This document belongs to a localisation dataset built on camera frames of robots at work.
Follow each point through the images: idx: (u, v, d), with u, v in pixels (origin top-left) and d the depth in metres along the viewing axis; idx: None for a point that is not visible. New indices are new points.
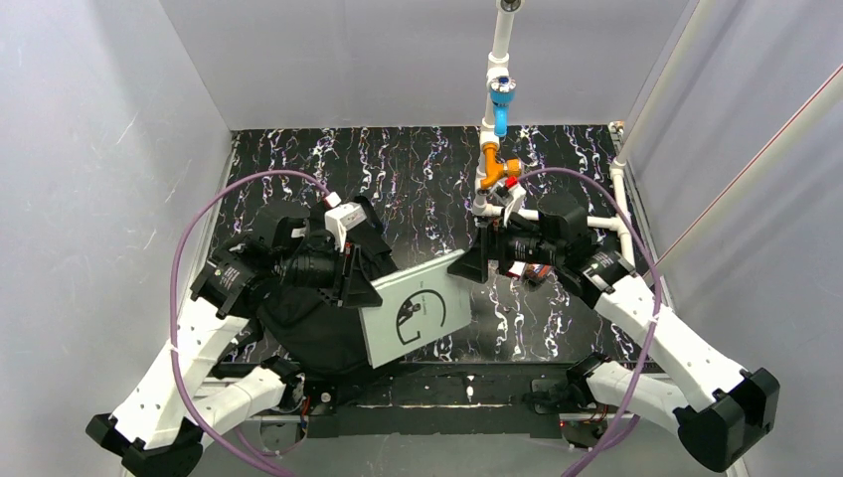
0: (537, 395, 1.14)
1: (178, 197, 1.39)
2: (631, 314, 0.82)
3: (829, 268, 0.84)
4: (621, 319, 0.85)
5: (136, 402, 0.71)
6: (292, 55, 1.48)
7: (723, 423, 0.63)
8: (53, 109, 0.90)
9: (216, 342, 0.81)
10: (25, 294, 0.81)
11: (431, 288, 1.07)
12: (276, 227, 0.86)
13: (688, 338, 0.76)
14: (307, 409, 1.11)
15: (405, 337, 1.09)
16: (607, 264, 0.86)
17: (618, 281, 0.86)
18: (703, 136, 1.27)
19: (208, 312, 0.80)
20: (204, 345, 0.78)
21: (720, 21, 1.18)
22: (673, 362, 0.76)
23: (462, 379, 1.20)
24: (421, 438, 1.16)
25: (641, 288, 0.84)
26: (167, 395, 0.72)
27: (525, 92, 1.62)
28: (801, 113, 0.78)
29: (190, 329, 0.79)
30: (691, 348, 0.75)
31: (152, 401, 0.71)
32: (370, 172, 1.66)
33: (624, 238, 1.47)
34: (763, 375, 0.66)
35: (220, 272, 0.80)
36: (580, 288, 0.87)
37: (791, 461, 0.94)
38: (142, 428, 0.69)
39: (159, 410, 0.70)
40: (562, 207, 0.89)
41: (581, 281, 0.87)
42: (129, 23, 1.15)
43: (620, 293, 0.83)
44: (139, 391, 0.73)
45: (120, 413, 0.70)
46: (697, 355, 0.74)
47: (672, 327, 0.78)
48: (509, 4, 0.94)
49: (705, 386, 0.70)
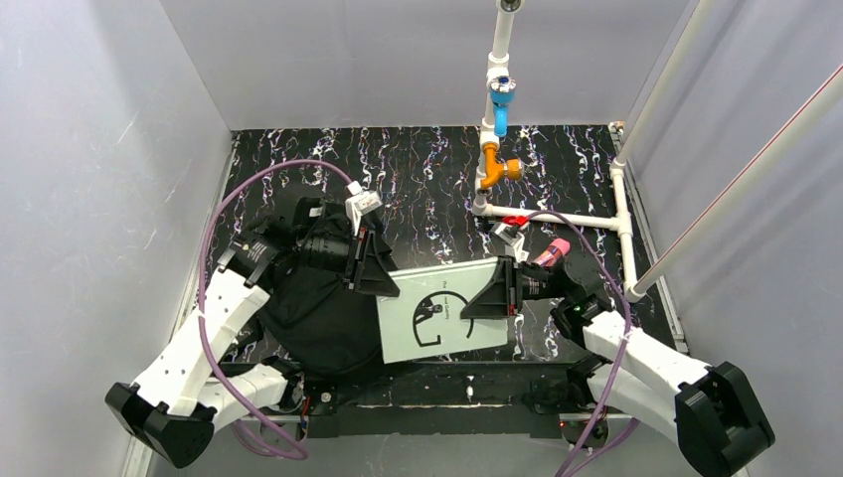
0: (537, 395, 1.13)
1: (178, 197, 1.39)
2: (608, 339, 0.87)
3: (830, 268, 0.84)
4: (602, 347, 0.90)
5: (159, 370, 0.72)
6: (292, 55, 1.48)
7: (689, 410, 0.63)
8: (53, 109, 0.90)
9: (242, 314, 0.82)
10: (24, 293, 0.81)
11: (454, 291, 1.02)
12: (296, 206, 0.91)
13: (659, 350, 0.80)
14: (308, 409, 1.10)
15: (423, 338, 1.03)
16: (592, 309, 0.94)
17: (597, 316, 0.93)
18: (703, 136, 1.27)
19: (237, 282, 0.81)
20: (231, 313, 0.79)
21: (720, 21, 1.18)
22: (648, 372, 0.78)
23: (462, 380, 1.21)
24: (421, 438, 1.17)
25: (618, 318, 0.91)
26: (192, 362, 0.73)
27: (524, 92, 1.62)
28: (801, 113, 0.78)
29: (218, 297, 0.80)
30: (660, 356, 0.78)
31: (177, 368, 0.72)
32: (370, 172, 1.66)
33: (624, 238, 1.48)
34: (729, 368, 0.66)
35: (247, 247, 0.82)
36: (571, 332, 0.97)
37: (791, 463, 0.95)
38: (167, 393, 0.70)
39: (185, 376, 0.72)
40: None
41: (571, 328, 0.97)
42: (129, 24, 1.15)
43: (599, 324, 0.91)
44: (163, 358, 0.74)
45: (142, 381, 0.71)
46: (665, 360, 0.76)
47: (644, 343, 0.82)
48: (509, 4, 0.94)
49: (671, 381, 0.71)
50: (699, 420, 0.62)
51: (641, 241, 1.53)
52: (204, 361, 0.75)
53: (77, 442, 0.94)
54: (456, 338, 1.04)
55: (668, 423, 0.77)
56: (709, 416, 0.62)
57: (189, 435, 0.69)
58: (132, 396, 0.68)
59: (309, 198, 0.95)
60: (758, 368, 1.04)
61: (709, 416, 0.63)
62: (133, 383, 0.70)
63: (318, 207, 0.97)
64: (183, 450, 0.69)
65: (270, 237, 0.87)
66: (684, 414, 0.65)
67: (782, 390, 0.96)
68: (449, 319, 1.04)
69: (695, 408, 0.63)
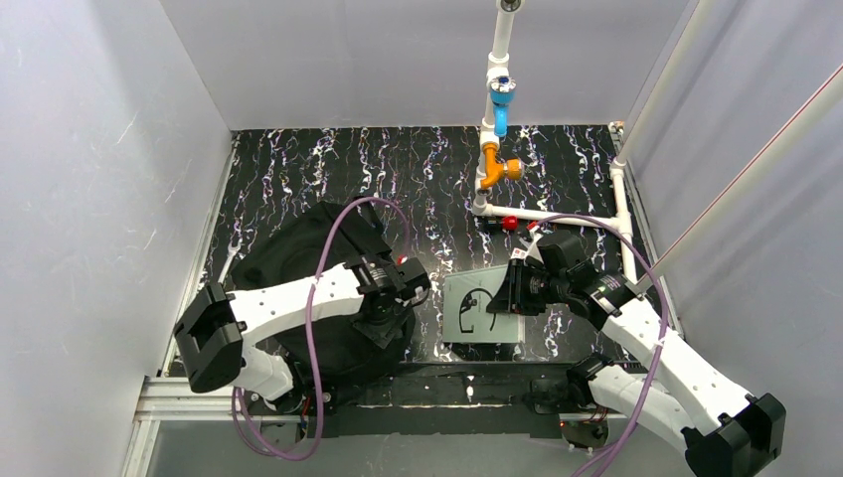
0: (537, 395, 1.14)
1: (178, 196, 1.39)
2: (638, 338, 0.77)
3: (830, 269, 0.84)
4: (625, 343, 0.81)
5: (255, 297, 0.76)
6: (293, 55, 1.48)
7: (727, 446, 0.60)
8: (54, 109, 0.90)
9: (338, 307, 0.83)
10: (24, 292, 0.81)
11: (486, 289, 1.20)
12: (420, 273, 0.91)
13: (696, 360, 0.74)
14: (308, 409, 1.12)
15: (463, 326, 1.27)
16: (614, 287, 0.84)
17: (625, 304, 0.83)
18: (703, 136, 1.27)
19: (352, 283, 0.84)
20: (334, 300, 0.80)
21: (720, 20, 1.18)
22: (679, 388, 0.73)
23: (462, 379, 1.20)
24: (421, 438, 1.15)
25: (650, 312, 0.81)
26: (285, 311, 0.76)
27: (524, 93, 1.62)
28: (800, 113, 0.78)
29: (331, 282, 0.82)
30: (697, 371, 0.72)
31: (270, 307, 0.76)
32: (370, 172, 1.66)
33: (624, 249, 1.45)
34: (768, 398, 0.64)
35: (372, 266, 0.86)
36: (587, 310, 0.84)
37: (790, 463, 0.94)
38: (251, 319, 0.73)
39: (271, 317, 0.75)
40: (555, 238, 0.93)
41: (588, 304, 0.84)
42: (129, 23, 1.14)
43: (629, 316, 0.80)
44: (263, 291, 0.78)
45: (239, 294, 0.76)
46: (703, 379, 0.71)
47: (679, 353, 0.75)
48: (509, 4, 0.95)
49: (711, 409, 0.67)
50: (735, 457, 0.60)
51: (641, 241, 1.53)
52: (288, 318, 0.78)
53: (77, 442, 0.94)
54: (482, 328, 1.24)
55: (676, 435, 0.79)
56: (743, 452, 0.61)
57: (224, 368, 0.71)
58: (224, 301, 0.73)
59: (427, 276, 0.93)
60: (758, 369, 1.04)
61: (742, 450, 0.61)
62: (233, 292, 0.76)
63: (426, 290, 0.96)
64: (210, 375, 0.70)
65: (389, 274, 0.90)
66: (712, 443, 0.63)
67: (782, 390, 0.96)
68: (480, 311, 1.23)
69: (733, 444, 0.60)
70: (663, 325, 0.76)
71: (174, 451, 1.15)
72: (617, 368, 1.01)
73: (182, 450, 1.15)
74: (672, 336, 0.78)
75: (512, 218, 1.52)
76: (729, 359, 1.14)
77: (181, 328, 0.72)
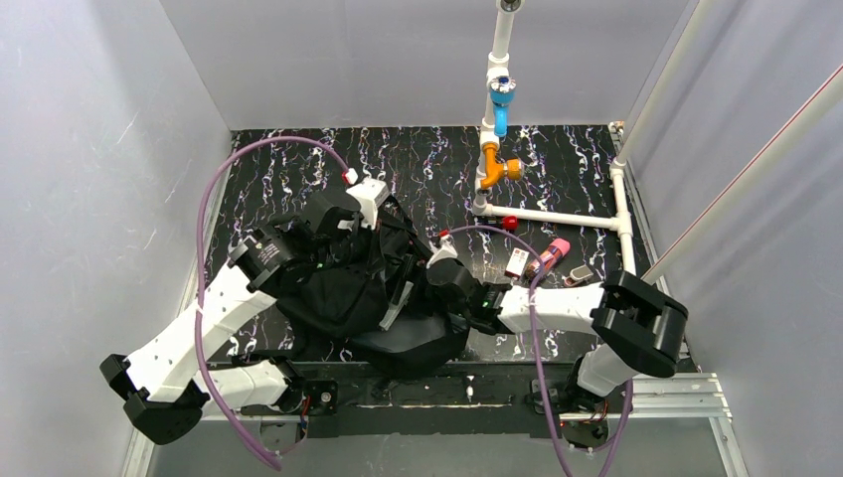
0: (538, 396, 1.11)
1: (178, 196, 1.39)
2: (521, 310, 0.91)
3: (831, 269, 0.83)
4: (523, 321, 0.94)
5: (150, 352, 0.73)
6: (292, 55, 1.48)
7: (608, 331, 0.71)
8: (54, 108, 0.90)
9: (242, 314, 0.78)
10: (25, 292, 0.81)
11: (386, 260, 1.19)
12: (324, 217, 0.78)
13: (559, 293, 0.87)
14: (307, 409, 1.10)
15: None
16: (497, 297, 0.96)
17: (504, 299, 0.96)
18: (702, 137, 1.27)
19: (241, 282, 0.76)
20: (228, 313, 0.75)
21: (720, 20, 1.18)
22: (562, 316, 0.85)
23: (462, 379, 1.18)
24: (421, 437, 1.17)
25: (521, 289, 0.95)
26: (179, 355, 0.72)
27: (523, 93, 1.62)
28: (800, 112, 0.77)
29: (219, 294, 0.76)
30: (563, 297, 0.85)
31: (165, 357, 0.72)
32: (370, 172, 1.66)
33: (626, 251, 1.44)
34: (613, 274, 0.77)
35: (260, 245, 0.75)
36: (492, 329, 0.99)
37: (794, 463, 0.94)
38: (152, 380, 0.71)
39: (170, 368, 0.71)
40: (447, 269, 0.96)
41: (492, 325, 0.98)
42: (129, 23, 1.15)
43: (509, 301, 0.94)
44: (157, 342, 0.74)
45: (135, 359, 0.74)
46: (569, 299, 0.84)
47: (548, 294, 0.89)
48: (509, 4, 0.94)
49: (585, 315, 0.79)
50: (618, 332, 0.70)
51: (641, 241, 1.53)
52: (194, 355, 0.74)
53: (76, 443, 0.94)
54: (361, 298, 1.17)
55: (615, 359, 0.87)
56: (623, 324, 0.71)
57: (165, 423, 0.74)
58: (122, 372, 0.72)
59: (342, 210, 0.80)
60: (758, 369, 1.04)
61: (621, 324, 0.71)
62: (127, 358, 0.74)
63: (354, 220, 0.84)
64: (163, 432, 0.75)
65: (290, 237, 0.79)
66: (606, 337, 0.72)
67: (785, 390, 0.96)
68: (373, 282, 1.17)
69: (609, 324, 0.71)
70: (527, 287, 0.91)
71: (173, 452, 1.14)
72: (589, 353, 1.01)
73: (180, 452, 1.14)
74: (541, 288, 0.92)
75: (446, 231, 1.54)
76: (730, 359, 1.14)
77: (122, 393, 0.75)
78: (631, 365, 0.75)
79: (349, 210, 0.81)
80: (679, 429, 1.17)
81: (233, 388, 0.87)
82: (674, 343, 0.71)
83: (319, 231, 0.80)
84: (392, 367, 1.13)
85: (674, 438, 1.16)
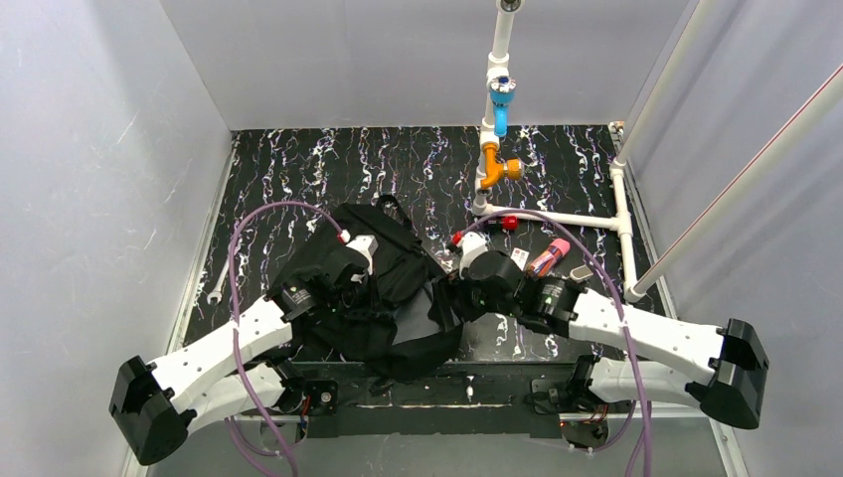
0: (538, 396, 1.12)
1: (178, 197, 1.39)
2: (604, 328, 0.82)
3: (831, 269, 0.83)
4: (591, 337, 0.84)
5: (178, 359, 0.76)
6: (292, 55, 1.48)
7: (735, 391, 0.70)
8: (53, 108, 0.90)
9: (267, 341, 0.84)
10: (25, 292, 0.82)
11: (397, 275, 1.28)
12: (342, 269, 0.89)
13: (658, 325, 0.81)
14: (307, 409, 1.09)
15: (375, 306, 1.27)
16: (559, 294, 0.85)
17: (577, 303, 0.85)
18: (702, 137, 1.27)
19: (274, 313, 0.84)
20: (259, 337, 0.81)
21: (720, 21, 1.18)
22: (658, 351, 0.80)
23: (462, 379, 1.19)
24: (421, 437, 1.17)
25: (599, 298, 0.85)
26: (211, 364, 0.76)
27: (523, 93, 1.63)
28: (800, 113, 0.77)
29: (253, 320, 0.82)
30: (669, 333, 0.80)
31: (195, 364, 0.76)
32: (370, 172, 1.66)
33: (626, 252, 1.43)
34: (738, 326, 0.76)
35: (293, 289, 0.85)
36: (548, 327, 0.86)
37: (794, 463, 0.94)
38: (177, 383, 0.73)
39: (199, 375, 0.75)
40: (488, 266, 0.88)
41: (547, 323, 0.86)
42: (129, 23, 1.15)
43: (587, 315, 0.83)
44: (186, 351, 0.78)
45: (159, 363, 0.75)
46: (675, 337, 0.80)
47: (644, 321, 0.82)
48: (509, 4, 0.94)
49: (699, 361, 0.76)
50: (744, 394, 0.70)
51: (641, 241, 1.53)
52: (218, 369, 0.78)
53: (77, 443, 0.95)
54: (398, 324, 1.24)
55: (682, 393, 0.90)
56: (748, 385, 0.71)
57: (164, 437, 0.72)
58: (145, 374, 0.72)
59: (356, 264, 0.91)
60: None
61: (745, 385, 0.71)
62: (150, 362, 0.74)
63: (365, 273, 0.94)
64: (152, 447, 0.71)
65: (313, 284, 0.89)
66: (725, 393, 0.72)
67: (784, 389, 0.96)
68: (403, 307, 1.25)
69: (739, 385, 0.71)
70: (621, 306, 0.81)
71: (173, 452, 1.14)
72: (604, 360, 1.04)
73: (180, 452, 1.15)
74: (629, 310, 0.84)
75: (447, 233, 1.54)
76: None
77: (115, 407, 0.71)
78: (714, 413, 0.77)
79: (362, 264, 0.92)
80: (679, 429, 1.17)
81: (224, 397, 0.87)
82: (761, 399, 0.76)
83: (336, 281, 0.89)
84: (387, 366, 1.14)
85: (675, 437, 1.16)
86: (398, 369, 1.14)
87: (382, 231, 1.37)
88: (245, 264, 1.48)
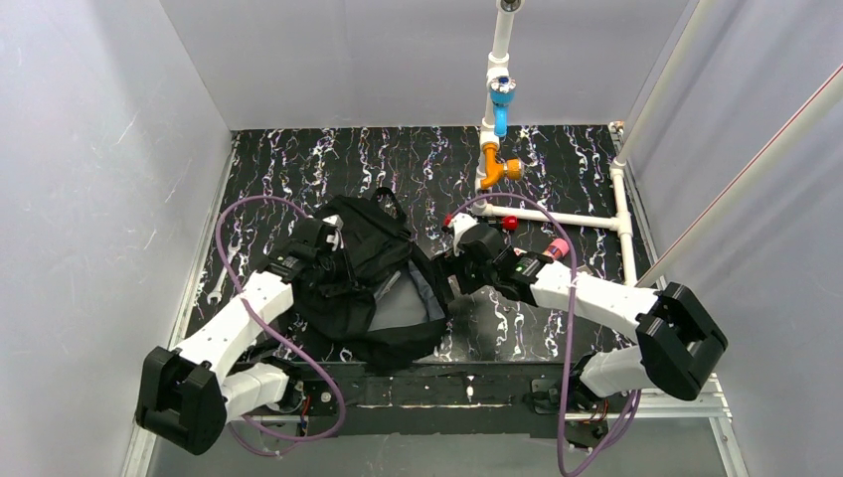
0: (538, 397, 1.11)
1: (178, 197, 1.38)
2: (558, 289, 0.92)
3: (831, 269, 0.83)
4: (553, 301, 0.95)
5: (201, 337, 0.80)
6: (292, 55, 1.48)
7: (654, 341, 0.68)
8: (53, 107, 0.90)
9: (274, 307, 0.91)
10: (25, 292, 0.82)
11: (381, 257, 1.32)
12: (318, 231, 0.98)
13: (606, 288, 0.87)
14: (307, 409, 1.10)
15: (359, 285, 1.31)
16: (532, 264, 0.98)
17: (540, 272, 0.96)
18: (702, 137, 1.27)
19: (273, 280, 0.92)
20: (268, 300, 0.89)
21: (720, 21, 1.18)
22: (601, 311, 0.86)
23: (462, 379, 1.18)
24: (421, 437, 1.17)
25: (560, 266, 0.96)
26: (236, 333, 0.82)
27: (523, 93, 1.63)
28: (801, 112, 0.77)
29: (257, 289, 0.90)
30: (611, 293, 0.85)
31: (220, 336, 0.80)
32: (370, 172, 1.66)
33: (626, 251, 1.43)
34: (673, 287, 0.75)
35: (281, 259, 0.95)
36: (518, 293, 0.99)
37: (794, 462, 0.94)
38: (211, 353, 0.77)
39: (228, 343, 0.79)
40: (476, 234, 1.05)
41: (517, 289, 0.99)
42: (129, 23, 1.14)
43: (545, 278, 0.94)
44: (205, 331, 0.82)
45: (185, 347, 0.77)
46: (616, 296, 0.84)
47: (592, 285, 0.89)
48: (509, 4, 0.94)
49: (628, 315, 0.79)
50: (663, 345, 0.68)
51: (641, 241, 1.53)
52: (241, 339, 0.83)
53: (76, 443, 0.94)
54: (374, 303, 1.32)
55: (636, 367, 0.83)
56: (670, 340, 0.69)
57: (210, 416, 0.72)
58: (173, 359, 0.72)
59: (328, 225, 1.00)
60: (758, 369, 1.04)
61: (667, 338, 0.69)
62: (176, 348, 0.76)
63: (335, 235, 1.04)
64: (200, 431, 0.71)
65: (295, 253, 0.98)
66: (648, 346, 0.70)
67: (784, 389, 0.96)
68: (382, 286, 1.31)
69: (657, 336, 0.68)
70: (574, 269, 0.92)
71: (174, 452, 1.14)
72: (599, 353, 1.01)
73: (180, 452, 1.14)
74: (584, 278, 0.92)
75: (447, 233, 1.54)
76: (730, 359, 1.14)
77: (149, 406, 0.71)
78: (656, 380, 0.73)
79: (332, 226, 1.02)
80: (680, 429, 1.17)
81: (242, 389, 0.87)
82: (704, 369, 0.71)
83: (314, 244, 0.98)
84: (368, 351, 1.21)
85: (674, 437, 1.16)
86: (378, 355, 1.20)
87: (370, 218, 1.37)
88: (244, 264, 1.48)
